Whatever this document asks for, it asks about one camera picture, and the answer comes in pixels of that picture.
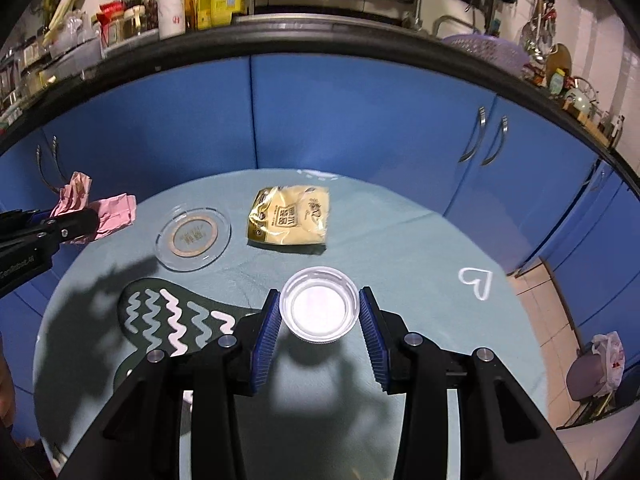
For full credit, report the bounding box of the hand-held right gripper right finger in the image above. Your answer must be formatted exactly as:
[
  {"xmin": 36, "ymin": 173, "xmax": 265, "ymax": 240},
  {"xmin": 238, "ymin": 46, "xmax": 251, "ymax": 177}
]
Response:
[{"xmin": 358, "ymin": 286, "xmax": 583, "ymax": 480}]

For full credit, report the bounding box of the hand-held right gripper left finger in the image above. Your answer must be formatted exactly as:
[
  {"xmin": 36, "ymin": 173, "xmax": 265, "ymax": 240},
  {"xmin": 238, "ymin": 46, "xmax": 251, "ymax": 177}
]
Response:
[{"xmin": 57, "ymin": 287, "xmax": 282, "ymax": 480}]

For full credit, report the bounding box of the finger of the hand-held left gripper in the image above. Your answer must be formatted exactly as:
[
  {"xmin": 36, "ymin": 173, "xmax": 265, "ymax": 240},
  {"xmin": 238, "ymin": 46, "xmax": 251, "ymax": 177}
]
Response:
[
  {"xmin": 42, "ymin": 208, "xmax": 101, "ymax": 248},
  {"xmin": 0, "ymin": 209, "xmax": 53, "ymax": 233}
]

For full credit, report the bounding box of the pink paper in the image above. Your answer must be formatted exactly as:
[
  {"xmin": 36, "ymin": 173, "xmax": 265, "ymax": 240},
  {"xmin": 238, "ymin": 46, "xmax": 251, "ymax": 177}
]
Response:
[{"xmin": 50, "ymin": 171, "xmax": 137, "ymax": 246}]

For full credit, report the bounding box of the white plastic lid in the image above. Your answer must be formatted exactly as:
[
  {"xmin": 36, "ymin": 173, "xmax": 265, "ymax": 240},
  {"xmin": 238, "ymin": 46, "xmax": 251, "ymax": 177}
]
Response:
[{"xmin": 279, "ymin": 266, "xmax": 361, "ymax": 345}]

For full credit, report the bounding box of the blue cabinet door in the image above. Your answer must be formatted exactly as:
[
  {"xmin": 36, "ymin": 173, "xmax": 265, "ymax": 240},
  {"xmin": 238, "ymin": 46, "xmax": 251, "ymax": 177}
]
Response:
[
  {"xmin": 250, "ymin": 52, "xmax": 496, "ymax": 221},
  {"xmin": 515, "ymin": 160, "xmax": 633, "ymax": 341},
  {"xmin": 0, "ymin": 125, "xmax": 53, "ymax": 401},
  {"xmin": 440, "ymin": 97, "xmax": 603, "ymax": 273},
  {"xmin": 42, "ymin": 56, "xmax": 258, "ymax": 211}
]

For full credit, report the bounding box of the clear round plastic lid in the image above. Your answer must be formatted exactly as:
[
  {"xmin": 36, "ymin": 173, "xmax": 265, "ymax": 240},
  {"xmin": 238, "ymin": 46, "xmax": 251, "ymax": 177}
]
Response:
[{"xmin": 154, "ymin": 203, "xmax": 233, "ymax": 272}]

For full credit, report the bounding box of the yellow snack packet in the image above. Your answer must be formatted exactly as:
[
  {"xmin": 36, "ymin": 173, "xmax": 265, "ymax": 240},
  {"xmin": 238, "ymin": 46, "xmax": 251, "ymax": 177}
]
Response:
[{"xmin": 246, "ymin": 184, "xmax": 332, "ymax": 255}]

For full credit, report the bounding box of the red lidded glass jar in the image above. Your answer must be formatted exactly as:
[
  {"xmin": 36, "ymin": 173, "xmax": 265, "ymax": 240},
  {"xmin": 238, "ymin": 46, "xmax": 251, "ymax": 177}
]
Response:
[{"xmin": 97, "ymin": 2, "xmax": 126, "ymax": 46}]

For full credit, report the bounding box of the white jar with red mark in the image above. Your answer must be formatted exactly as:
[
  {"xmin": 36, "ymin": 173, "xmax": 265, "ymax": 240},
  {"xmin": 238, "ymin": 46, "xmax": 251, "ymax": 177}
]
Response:
[{"xmin": 157, "ymin": 0, "xmax": 187, "ymax": 39}]

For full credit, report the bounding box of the white plastic bag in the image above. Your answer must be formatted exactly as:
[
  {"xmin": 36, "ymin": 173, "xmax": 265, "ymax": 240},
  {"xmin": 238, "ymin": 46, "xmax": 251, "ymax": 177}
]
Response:
[{"xmin": 591, "ymin": 331, "xmax": 626, "ymax": 396}]

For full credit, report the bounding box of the purple plastic basket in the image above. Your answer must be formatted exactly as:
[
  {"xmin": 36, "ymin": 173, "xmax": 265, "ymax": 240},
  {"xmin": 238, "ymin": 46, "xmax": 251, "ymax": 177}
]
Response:
[{"xmin": 440, "ymin": 34, "xmax": 531, "ymax": 77}]

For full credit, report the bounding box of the black kitchen countertop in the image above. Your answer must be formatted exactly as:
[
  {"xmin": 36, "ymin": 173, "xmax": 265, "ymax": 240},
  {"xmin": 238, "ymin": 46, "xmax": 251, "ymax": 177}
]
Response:
[{"xmin": 0, "ymin": 10, "xmax": 640, "ymax": 186}]

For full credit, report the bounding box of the mint green kettle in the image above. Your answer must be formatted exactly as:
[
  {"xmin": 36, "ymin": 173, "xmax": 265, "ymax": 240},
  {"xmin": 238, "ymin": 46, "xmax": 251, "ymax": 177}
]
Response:
[{"xmin": 565, "ymin": 87, "xmax": 592, "ymax": 112}]

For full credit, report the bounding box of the chrome faucet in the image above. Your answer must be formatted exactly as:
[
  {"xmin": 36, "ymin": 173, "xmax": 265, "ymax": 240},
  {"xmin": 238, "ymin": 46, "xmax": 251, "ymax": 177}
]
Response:
[{"xmin": 432, "ymin": 14, "xmax": 476, "ymax": 37}]

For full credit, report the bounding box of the round wooden cutting board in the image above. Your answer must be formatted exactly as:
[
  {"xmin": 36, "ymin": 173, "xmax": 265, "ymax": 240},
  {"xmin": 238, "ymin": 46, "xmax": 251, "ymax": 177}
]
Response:
[{"xmin": 545, "ymin": 42, "xmax": 574, "ymax": 81}]

